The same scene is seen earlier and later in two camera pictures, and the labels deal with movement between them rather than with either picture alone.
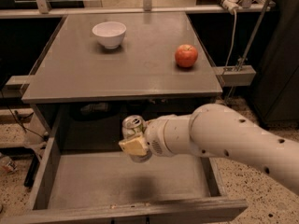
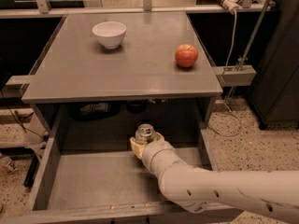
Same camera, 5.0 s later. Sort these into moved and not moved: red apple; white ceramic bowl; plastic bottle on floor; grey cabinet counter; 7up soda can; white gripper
Moved: 7up soda can; white gripper
Not moved: white ceramic bowl; red apple; grey cabinet counter; plastic bottle on floor
